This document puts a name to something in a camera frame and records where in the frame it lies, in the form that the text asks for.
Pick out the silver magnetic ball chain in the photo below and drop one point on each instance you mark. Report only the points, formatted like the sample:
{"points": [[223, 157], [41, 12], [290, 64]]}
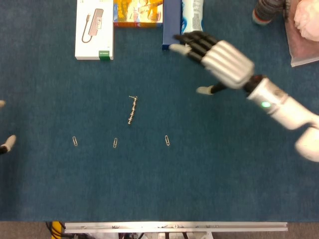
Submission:
{"points": [[132, 112]]}

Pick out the translucent pink zip bag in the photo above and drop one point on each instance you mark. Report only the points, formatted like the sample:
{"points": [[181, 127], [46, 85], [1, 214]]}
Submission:
{"points": [[302, 52]]}

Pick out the white bottle blue label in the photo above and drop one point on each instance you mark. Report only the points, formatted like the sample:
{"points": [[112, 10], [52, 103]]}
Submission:
{"points": [[192, 17]]}

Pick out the bottle in grey knit sleeve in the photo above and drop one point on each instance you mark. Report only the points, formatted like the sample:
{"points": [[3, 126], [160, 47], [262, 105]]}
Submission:
{"points": [[266, 11]]}

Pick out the dark blue long box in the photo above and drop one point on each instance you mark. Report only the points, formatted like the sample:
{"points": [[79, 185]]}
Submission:
{"points": [[171, 20]]}

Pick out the yellow orange printed carton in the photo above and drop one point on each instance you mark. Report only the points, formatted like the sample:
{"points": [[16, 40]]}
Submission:
{"points": [[137, 12]]}

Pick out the teal felt table cover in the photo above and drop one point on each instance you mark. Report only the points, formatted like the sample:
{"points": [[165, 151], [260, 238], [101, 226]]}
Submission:
{"points": [[159, 179]]}

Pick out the white USB hub box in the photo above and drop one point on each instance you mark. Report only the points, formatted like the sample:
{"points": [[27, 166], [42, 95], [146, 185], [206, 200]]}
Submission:
{"points": [[94, 44]]}

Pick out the aluminium profile rail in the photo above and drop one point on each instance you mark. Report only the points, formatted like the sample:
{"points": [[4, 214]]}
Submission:
{"points": [[174, 227]]}

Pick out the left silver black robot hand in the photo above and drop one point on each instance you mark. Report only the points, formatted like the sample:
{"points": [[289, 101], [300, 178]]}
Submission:
{"points": [[9, 143]]}

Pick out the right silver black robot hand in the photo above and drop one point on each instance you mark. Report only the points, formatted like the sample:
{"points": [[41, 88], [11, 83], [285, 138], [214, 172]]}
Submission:
{"points": [[226, 62]]}

